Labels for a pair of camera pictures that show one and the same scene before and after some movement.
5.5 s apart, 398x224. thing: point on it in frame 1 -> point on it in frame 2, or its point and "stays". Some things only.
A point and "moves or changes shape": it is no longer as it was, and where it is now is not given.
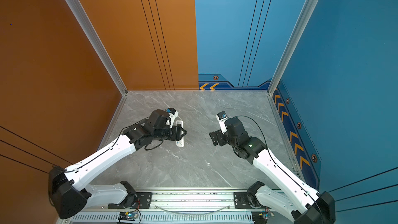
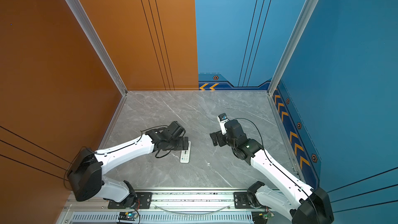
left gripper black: [178, 137] -> [183, 145]
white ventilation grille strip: [165, 218] stays
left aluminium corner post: [87, 25] stays
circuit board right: [261, 217] stays
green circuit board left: [128, 215] stays
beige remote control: [180, 143] moves or changes shape
